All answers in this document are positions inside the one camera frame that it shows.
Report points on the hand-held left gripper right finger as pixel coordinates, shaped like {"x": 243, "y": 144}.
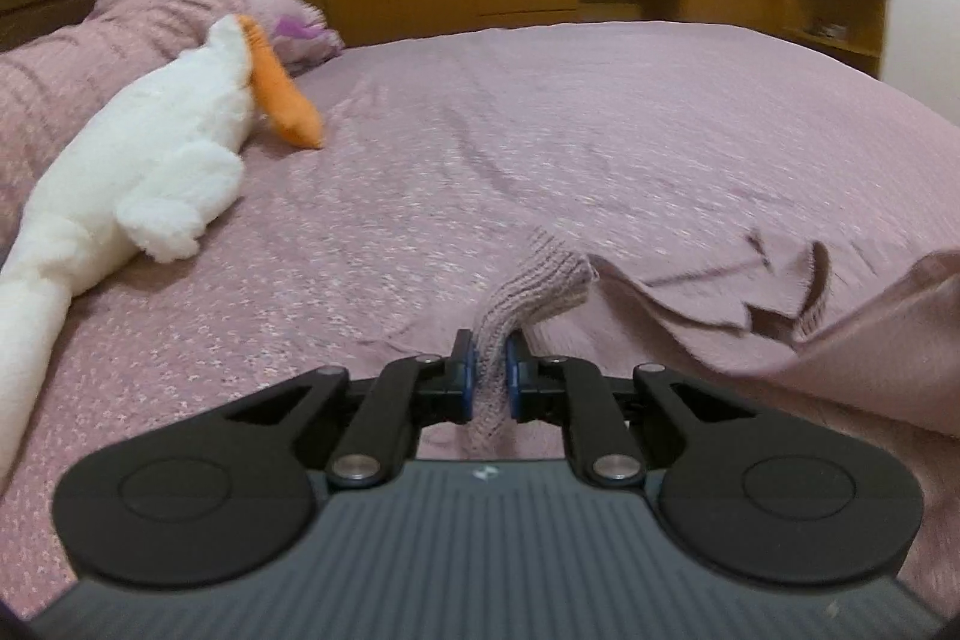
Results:
{"x": 514, "y": 381}

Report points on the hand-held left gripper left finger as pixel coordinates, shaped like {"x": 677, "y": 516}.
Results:
{"x": 466, "y": 377}

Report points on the mauve knitted sweater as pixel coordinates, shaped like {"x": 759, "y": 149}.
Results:
{"x": 675, "y": 325}

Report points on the bed with pink floral sheet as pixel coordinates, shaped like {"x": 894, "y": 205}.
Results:
{"x": 525, "y": 145}

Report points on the purple patterned pillow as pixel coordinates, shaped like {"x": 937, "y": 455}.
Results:
{"x": 304, "y": 40}

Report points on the white plush goose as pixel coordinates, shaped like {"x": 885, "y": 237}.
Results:
{"x": 157, "y": 138}

